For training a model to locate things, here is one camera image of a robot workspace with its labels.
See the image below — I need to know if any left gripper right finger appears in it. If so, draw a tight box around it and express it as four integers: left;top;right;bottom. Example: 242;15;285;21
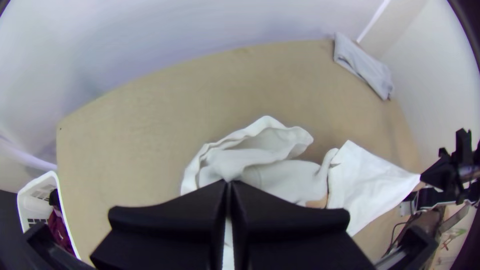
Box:
229;180;377;270

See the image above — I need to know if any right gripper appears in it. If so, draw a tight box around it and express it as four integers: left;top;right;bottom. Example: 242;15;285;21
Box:
419;128;480;206

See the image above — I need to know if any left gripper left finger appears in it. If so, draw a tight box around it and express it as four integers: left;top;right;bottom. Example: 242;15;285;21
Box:
89;179;229;270

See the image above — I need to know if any white t-shirt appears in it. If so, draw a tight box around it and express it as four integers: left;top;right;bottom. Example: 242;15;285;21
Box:
180;115;422;270

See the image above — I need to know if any grey t-shirt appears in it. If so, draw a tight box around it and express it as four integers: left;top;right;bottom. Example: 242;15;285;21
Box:
333;31;395;101

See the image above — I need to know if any heap of clothes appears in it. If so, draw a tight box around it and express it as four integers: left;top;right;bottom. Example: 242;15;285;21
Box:
47;188;77;257

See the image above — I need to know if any white laundry basket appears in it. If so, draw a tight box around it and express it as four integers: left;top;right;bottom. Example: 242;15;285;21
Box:
16;170;82;260

